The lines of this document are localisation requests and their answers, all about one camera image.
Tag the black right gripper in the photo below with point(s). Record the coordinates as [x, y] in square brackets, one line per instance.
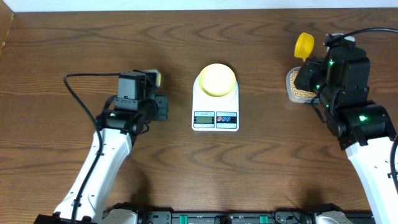
[308, 68]

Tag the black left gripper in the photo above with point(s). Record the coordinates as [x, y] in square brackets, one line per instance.
[160, 100]

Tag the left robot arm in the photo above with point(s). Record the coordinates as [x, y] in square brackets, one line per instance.
[124, 116]

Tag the clear container of soybeans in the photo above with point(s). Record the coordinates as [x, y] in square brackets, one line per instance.
[295, 95]

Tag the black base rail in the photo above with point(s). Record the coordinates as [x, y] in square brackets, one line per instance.
[329, 213]

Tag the white kitchen scale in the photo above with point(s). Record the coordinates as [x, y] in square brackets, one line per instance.
[215, 113]

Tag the yellow measuring scoop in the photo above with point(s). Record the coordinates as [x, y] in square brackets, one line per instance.
[304, 46]

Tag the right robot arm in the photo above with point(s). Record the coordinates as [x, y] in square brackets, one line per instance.
[363, 128]

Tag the pale yellow bowl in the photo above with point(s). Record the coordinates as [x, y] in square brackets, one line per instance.
[217, 80]

